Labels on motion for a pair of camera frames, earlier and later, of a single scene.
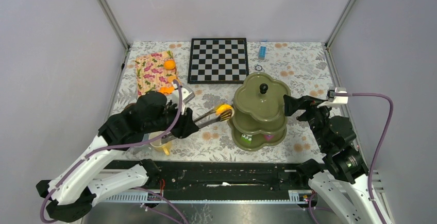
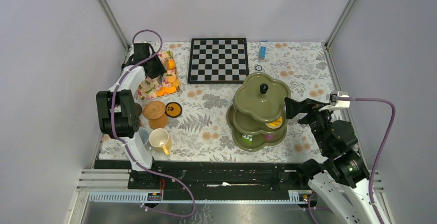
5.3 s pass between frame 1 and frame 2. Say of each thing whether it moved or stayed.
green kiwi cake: stayed
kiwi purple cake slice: stayed
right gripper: stayed
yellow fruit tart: moved
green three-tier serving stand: stayed
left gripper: moved
